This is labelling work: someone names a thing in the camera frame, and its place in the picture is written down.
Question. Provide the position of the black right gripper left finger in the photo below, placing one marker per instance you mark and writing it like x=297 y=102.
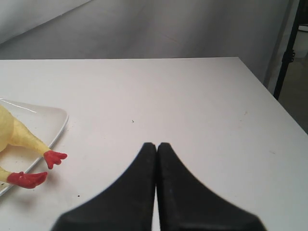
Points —
x=126 y=205

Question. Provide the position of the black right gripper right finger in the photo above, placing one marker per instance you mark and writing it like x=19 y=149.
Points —
x=185 y=204

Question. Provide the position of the white square plate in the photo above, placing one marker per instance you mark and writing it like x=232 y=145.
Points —
x=45 y=122

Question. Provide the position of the black tripod stand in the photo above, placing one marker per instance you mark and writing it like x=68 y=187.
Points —
x=300 y=25

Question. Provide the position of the grey backdrop cloth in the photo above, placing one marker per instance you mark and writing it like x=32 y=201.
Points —
x=151 y=29

